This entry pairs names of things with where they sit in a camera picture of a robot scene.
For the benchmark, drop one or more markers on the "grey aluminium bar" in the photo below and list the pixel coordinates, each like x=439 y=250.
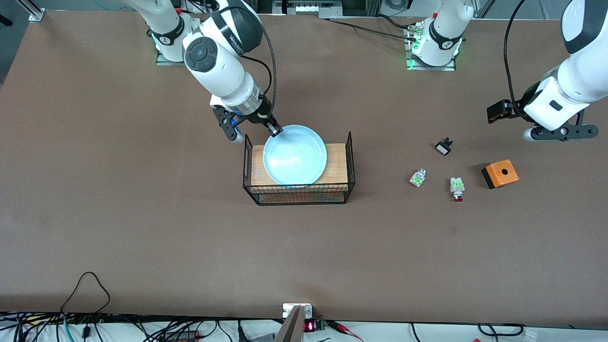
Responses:
x=290 y=330

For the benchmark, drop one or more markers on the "black power adapter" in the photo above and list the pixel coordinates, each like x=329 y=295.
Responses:
x=183 y=336

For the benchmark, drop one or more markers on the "wooden board shelf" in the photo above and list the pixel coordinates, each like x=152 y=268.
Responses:
x=335 y=166

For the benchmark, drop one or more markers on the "silver metal bracket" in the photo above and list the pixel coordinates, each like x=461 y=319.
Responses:
x=287 y=309

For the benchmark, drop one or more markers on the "aluminium profile post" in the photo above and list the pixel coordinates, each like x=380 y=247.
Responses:
x=35 y=14

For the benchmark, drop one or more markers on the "aluminium frame structure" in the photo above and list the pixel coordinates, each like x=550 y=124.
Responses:
x=308 y=8

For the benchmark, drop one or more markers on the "black push button switch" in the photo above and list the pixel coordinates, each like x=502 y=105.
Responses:
x=443 y=148

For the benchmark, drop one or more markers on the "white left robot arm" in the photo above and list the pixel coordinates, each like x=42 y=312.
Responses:
x=570 y=80

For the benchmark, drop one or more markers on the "red push button switch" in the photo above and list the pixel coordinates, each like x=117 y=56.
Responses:
x=457 y=186

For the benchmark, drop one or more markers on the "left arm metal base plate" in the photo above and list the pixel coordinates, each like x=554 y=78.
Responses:
x=446 y=68

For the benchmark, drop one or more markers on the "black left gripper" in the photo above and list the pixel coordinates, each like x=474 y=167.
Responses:
x=516 y=107

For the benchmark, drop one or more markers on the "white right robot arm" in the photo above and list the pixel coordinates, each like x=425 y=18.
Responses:
x=223 y=71

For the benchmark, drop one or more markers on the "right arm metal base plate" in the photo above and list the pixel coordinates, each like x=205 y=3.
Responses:
x=164 y=61

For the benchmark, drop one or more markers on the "red clip lead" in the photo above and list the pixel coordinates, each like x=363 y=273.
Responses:
x=339 y=327

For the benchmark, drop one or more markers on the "green push button switch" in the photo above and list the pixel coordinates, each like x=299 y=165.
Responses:
x=417 y=178

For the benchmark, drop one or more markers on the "orange button enclosure box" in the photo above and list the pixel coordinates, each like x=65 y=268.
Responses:
x=501 y=173

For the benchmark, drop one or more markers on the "light blue round plate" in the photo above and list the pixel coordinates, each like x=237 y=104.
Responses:
x=294 y=156

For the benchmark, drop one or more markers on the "small green circuit board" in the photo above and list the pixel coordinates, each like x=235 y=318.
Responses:
x=322 y=325

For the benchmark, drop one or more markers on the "red digit display module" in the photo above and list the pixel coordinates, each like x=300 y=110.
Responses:
x=309 y=327

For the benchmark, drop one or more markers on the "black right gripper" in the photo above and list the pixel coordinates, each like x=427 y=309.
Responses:
x=262 y=114

